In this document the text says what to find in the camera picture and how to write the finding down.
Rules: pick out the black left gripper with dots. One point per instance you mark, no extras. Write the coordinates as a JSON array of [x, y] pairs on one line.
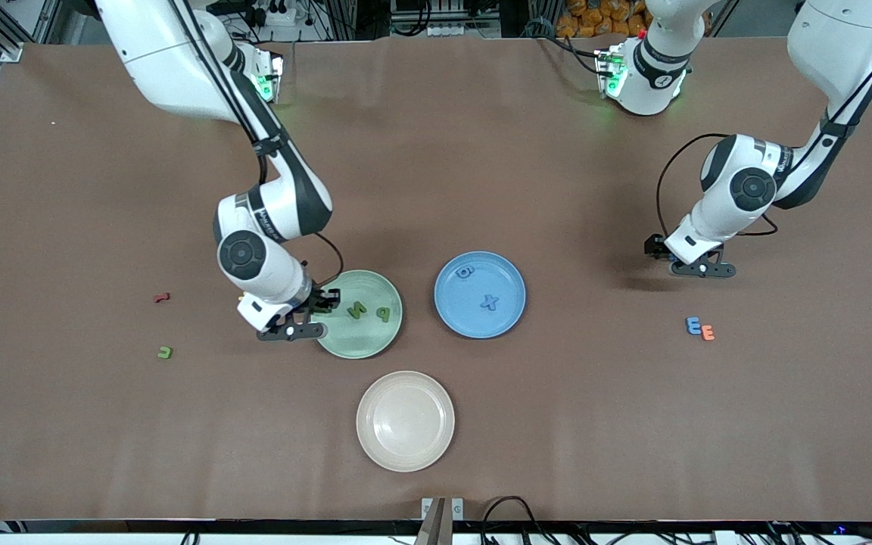
[[655, 246]]

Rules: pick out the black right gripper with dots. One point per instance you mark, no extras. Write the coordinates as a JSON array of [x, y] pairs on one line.
[[320, 300]]

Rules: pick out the green foam letter N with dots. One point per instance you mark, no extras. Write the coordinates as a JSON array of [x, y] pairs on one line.
[[358, 309]]

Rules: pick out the green foam letter P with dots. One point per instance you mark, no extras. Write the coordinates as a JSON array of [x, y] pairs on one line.
[[384, 313]]

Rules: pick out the blue foam letter E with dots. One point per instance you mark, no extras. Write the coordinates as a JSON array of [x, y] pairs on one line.
[[693, 325]]

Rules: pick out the blue foam digit nine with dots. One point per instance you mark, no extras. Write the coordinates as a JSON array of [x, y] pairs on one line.
[[465, 271]]

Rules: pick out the blue foam letter X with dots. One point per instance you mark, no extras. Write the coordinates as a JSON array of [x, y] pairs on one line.
[[490, 302]]

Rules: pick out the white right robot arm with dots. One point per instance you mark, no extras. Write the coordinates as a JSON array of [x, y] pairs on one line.
[[171, 60]]

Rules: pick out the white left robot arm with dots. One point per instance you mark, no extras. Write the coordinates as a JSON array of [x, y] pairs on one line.
[[837, 38]]

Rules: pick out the light green plate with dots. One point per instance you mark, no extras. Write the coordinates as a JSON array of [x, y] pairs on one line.
[[368, 337]]

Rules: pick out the orange foam letter E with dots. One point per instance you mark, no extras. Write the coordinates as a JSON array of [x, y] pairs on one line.
[[708, 332]]

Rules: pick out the beige plate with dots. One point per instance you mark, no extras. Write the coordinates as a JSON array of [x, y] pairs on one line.
[[406, 421]]

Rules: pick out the blue plate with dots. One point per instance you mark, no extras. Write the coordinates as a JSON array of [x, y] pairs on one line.
[[480, 322]]

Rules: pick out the large table cover mat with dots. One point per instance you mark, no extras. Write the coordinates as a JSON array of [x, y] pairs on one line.
[[436, 189]]

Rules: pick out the pile of orange balls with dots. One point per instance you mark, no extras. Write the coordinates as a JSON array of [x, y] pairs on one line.
[[595, 19]]

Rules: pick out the white power strip with plugs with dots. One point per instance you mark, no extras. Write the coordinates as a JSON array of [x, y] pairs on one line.
[[278, 15]]

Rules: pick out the long white power strip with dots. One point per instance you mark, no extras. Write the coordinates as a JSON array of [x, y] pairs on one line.
[[447, 30]]

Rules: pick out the grey metal camera bracket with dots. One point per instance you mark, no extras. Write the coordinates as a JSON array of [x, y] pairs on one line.
[[436, 522]]

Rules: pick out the aluminium frame profile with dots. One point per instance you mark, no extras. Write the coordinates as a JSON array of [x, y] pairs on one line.
[[8, 51]]

